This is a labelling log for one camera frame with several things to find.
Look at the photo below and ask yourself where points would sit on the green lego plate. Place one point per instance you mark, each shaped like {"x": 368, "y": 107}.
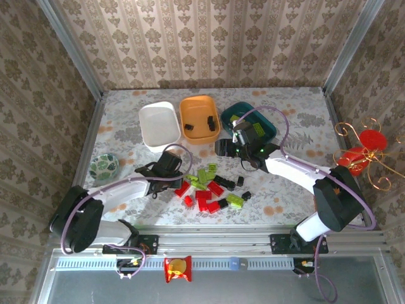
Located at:
{"x": 198, "y": 185}
{"x": 191, "y": 177}

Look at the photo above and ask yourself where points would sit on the small green lego brick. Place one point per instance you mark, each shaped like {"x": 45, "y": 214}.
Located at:
{"x": 210, "y": 176}
{"x": 212, "y": 167}

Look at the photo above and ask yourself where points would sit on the small red lego brick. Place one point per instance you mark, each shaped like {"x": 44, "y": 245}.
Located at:
{"x": 189, "y": 200}

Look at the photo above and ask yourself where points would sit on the small black lego brick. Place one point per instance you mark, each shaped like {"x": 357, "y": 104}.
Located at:
{"x": 212, "y": 127}
{"x": 210, "y": 119}
{"x": 240, "y": 180}
{"x": 246, "y": 195}

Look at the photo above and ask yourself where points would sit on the black lego plate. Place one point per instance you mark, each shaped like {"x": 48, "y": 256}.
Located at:
{"x": 223, "y": 203}
{"x": 218, "y": 179}

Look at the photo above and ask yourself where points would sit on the red lego plate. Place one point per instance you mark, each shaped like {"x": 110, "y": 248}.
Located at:
{"x": 203, "y": 194}

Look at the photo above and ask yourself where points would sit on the large red lego brick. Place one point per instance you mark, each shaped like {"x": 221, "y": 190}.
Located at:
{"x": 215, "y": 188}

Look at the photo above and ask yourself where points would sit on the large green lego brick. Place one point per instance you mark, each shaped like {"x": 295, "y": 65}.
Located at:
{"x": 234, "y": 200}

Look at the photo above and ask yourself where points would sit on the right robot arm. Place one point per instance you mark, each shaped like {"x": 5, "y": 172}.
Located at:
{"x": 335, "y": 202}

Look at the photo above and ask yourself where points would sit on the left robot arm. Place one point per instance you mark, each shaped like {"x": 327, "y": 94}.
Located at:
{"x": 79, "y": 218}

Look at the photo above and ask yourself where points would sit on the teal plastic container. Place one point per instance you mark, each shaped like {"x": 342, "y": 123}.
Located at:
{"x": 226, "y": 120}

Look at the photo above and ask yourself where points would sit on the floral table cover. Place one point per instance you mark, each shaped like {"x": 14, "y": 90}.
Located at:
{"x": 190, "y": 218}

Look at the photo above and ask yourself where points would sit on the orange plastic container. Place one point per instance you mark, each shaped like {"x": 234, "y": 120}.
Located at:
{"x": 199, "y": 111}

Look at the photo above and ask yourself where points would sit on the white plastic container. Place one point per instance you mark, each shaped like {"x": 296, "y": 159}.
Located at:
{"x": 158, "y": 126}

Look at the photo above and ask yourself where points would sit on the green leaf pattern bowl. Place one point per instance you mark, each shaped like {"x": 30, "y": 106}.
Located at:
{"x": 104, "y": 166}

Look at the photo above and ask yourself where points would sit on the aluminium cross beam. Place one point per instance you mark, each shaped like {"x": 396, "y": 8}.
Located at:
{"x": 215, "y": 240}

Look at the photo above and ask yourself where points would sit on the red snack packet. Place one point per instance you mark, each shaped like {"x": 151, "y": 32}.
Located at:
{"x": 177, "y": 269}

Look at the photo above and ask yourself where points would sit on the black controller board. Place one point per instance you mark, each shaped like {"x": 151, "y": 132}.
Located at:
{"x": 126, "y": 266}
{"x": 299, "y": 269}

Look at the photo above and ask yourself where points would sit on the small blue block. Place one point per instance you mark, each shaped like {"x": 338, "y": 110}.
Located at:
{"x": 234, "y": 263}

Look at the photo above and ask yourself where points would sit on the small grey block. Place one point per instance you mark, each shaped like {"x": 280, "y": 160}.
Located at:
{"x": 244, "y": 264}

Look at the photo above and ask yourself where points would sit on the grey metal panel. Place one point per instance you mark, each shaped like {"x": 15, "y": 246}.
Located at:
{"x": 221, "y": 288}

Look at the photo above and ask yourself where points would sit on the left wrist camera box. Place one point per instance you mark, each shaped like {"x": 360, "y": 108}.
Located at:
{"x": 171, "y": 161}

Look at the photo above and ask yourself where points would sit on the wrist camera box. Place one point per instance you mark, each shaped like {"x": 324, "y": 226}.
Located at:
{"x": 245, "y": 133}
{"x": 171, "y": 161}

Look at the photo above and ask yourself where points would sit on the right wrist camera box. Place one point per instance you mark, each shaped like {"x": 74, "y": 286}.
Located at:
{"x": 245, "y": 133}

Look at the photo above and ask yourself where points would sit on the aluminium side rail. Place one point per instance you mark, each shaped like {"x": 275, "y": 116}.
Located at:
{"x": 332, "y": 111}
{"x": 91, "y": 126}

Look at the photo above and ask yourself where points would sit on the aluminium frame post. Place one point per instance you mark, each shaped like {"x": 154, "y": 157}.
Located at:
{"x": 72, "y": 50}
{"x": 351, "y": 47}

